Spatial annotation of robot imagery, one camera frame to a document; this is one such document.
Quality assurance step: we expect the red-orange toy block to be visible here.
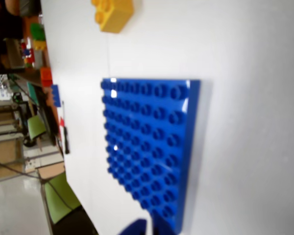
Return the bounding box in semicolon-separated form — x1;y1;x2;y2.
40;67;53;87

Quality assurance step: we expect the green chair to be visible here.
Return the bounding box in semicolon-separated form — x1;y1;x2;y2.
26;114;47;141
40;172;82;225

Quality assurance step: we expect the large green toy block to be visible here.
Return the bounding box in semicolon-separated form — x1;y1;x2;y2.
30;23;46;40

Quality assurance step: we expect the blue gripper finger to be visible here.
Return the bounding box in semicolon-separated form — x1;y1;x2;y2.
150;216;174;235
117;218;147;235

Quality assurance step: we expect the yellow 2x2 toy block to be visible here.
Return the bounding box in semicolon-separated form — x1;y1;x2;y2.
91;0;135;34

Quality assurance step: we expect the small blue toy block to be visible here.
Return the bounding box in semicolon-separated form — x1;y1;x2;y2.
50;84;60;108

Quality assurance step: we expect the black handled screwdriver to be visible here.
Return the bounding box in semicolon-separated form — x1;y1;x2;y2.
61;100;71;155

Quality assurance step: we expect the colourful toy block box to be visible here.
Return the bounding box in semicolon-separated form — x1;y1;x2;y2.
20;39;44;69

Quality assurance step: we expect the blue 8x8 studded baseplate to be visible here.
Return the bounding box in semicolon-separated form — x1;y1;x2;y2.
100;77;201;233

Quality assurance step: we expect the dark floor cable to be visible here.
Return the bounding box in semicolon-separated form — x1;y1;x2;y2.
0;154;72;211

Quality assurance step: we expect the small yellow toy block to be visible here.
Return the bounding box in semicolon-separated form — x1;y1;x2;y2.
33;39;47;51

